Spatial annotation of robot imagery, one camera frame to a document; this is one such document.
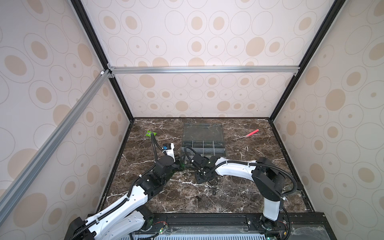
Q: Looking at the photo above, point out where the silver aluminium frame bar back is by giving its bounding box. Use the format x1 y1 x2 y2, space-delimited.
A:
111 66 300 74

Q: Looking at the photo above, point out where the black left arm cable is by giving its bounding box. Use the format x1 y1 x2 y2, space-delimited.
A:
68 131 164 240

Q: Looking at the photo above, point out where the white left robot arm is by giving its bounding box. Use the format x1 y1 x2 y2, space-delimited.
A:
65 155 185 240

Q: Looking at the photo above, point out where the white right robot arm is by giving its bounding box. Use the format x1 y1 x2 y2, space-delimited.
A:
188 154 286 223

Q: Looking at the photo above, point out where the clear plastic organizer box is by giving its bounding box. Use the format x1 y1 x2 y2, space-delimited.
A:
181 124 226 158

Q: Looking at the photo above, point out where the green snack packet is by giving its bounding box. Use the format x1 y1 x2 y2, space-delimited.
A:
146 131 157 137

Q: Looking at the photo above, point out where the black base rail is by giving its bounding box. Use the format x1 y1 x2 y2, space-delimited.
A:
86 212 337 240

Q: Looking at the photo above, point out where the silver aluminium frame bar left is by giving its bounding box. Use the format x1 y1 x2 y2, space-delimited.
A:
1 69 112 224

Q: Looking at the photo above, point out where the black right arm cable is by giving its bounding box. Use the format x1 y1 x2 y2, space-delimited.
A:
183 146 298 197

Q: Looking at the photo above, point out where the silver aluminium frame bar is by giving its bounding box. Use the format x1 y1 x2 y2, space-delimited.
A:
111 66 300 74
1 69 112 224

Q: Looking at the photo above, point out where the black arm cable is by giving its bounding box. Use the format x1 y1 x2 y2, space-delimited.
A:
68 131 164 240
183 146 298 197

